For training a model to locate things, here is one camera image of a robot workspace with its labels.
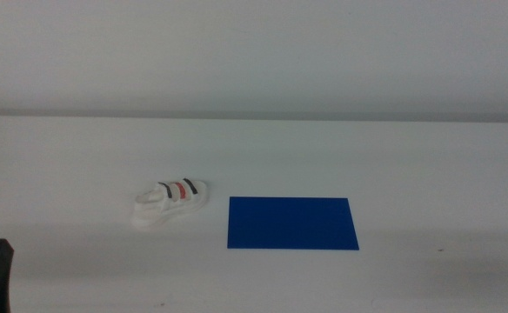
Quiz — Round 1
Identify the blue rectangular mat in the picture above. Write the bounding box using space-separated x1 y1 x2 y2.
226 196 360 251

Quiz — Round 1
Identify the white strapped sandal shoe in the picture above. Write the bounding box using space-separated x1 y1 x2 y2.
130 177 209 231

